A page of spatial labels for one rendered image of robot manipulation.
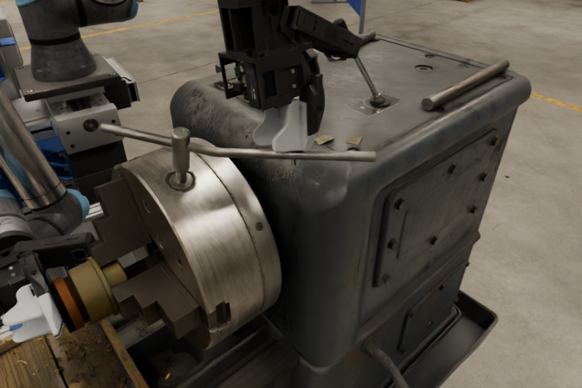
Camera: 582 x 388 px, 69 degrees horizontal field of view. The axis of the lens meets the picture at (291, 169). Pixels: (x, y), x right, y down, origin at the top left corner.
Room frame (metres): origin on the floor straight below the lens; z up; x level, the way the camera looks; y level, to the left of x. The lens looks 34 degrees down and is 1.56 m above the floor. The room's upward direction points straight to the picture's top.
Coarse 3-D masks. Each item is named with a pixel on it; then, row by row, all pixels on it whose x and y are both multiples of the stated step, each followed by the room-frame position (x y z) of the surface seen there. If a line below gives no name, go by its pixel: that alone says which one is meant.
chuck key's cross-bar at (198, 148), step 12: (108, 132) 0.46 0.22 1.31; (120, 132) 0.46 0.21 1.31; (132, 132) 0.46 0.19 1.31; (144, 132) 0.46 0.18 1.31; (168, 144) 0.45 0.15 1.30; (192, 144) 0.45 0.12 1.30; (216, 156) 0.44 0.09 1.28; (228, 156) 0.44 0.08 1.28; (240, 156) 0.44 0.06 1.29; (252, 156) 0.44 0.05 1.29; (264, 156) 0.44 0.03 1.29; (276, 156) 0.43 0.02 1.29; (288, 156) 0.43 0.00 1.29; (300, 156) 0.43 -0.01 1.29; (312, 156) 0.43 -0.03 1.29; (324, 156) 0.42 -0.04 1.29; (336, 156) 0.42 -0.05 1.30; (348, 156) 0.42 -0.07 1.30; (360, 156) 0.42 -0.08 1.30; (372, 156) 0.42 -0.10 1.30
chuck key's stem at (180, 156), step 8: (176, 128) 0.45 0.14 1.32; (184, 128) 0.46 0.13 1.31; (176, 136) 0.44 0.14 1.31; (184, 136) 0.44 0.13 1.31; (176, 144) 0.44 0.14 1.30; (184, 144) 0.44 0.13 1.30; (176, 152) 0.45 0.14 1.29; (184, 152) 0.45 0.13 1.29; (176, 160) 0.45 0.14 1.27; (184, 160) 0.45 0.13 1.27; (176, 168) 0.45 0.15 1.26; (184, 168) 0.45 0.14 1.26; (176, 176) 0.46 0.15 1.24; (184, 176) 0.46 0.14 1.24
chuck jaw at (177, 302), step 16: (144, 272) 0.42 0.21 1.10; (160, 272) 0.42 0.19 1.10; (112, 288) 0.39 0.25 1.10; (128, 288) 0.39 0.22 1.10; (144, 288) 0.39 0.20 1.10; (160, 288) 0.39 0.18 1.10; (176, 288) 0.39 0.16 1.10; (128, 304) 0.38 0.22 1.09; (144, 304) 0.37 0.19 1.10; (160, 304) 0.37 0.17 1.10; (176, 304) 0.37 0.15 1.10; (192, 304) 0.37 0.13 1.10; (224, 304) 0.37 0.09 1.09; (144, 320) 0.37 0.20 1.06; (176, 320) 0.34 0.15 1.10; (192, 320) 0.36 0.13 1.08; (208, 320) 0.36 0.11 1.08; (176, 336) 0.34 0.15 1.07
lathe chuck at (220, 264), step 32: (160, 160) 0.51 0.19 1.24; (192, 160) 0.51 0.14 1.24; (160, 192) 0.44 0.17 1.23; (192, 192) 0.45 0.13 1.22; (224, 192) 0.46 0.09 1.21; (160, 224) 0.43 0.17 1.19; (192, 224) 0.41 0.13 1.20; (224, 224) 0.42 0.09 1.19; (192, 256) 0.38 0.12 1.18; (224, 256) 0.40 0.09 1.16; (256, 256) 0.42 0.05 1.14; (192, 288) 0.38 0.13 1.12; (224, 288) 0.37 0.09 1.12; (256, 288) 0.40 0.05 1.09; (224, 320) 0.37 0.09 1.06
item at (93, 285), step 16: (80, 272) 0.40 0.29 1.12; (96, 272) 0.40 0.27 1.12; (112, 272) 0.42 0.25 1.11; (48, 288) 0.38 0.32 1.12; (64, 288) 0.38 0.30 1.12; (80, 288) 0.38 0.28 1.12; (96, 288) 0.38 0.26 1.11; (64, 304) 0.36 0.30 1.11; (80, 304) 0.37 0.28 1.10; (96, 304) 0.37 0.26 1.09; (112, 304) 0.38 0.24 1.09; (64, 320) 0.35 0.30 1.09; (80, 320) 0.36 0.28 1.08; (96, 320) 0.37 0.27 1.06
